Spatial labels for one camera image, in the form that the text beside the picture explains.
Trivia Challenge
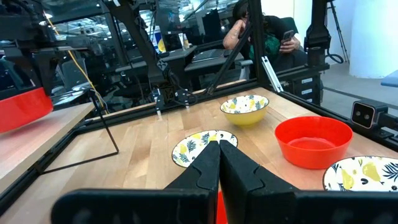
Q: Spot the blue padded seat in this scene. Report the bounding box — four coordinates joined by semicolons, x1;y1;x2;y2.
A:
381;70;398;88

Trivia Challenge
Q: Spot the black tripod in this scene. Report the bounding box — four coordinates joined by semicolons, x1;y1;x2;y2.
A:
328;0;351;65

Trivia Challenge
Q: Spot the yellow cable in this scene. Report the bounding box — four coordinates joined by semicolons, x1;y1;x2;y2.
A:
45;17;107;113

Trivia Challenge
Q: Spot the black aluminium table frame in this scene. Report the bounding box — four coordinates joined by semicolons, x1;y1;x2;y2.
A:
0;0;398;215

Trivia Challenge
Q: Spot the small lemon-patterned plate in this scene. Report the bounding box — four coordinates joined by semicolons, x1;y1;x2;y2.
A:
171;129;239;169

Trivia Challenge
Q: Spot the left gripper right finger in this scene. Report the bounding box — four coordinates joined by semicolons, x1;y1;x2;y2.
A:
220;139;398;224

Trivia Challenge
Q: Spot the grey office chair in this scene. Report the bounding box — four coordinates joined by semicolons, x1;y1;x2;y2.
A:
60;57;93;93

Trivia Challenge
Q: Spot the small table-level camera box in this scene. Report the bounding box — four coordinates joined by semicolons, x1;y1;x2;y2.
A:
350;98;389;130

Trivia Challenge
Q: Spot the black upright stand post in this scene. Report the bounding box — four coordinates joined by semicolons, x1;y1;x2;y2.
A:
306;0;332;67

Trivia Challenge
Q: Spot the blue and yellow poster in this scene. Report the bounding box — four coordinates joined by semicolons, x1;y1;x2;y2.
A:
153;26;167;54

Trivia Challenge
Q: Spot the silver aluminium bracket strip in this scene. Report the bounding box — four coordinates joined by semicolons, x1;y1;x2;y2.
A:
261;55;284;93

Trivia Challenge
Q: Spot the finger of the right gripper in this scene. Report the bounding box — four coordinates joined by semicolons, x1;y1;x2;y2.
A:
0;46;47;94
45;46;91;95

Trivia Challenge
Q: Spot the person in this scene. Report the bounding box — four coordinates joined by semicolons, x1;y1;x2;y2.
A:
222;0;309;74

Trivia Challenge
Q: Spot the yellow pear-print ceramic bowl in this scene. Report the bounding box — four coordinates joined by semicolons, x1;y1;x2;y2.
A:
220;94;271;127
322;155;398;192

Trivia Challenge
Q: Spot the red plastic mini bowl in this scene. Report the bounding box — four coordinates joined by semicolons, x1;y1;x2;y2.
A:
274;116;354;170
0;86;54;134
216;190;229;224

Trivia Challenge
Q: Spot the grey office desk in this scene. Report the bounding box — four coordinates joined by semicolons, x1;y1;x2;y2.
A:
114;45;198;91
185;51;246;91

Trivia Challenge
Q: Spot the person's smartphone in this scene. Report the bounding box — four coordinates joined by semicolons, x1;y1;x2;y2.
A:
282;29;296;43

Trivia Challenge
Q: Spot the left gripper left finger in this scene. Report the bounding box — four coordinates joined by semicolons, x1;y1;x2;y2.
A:
50;140;221;224

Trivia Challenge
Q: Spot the black drawer cabinet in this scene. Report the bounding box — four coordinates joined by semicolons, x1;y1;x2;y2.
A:
276;63;330;106

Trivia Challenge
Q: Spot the wooden shelf with black legs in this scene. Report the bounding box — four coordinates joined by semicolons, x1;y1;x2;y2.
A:
0;90;120;190

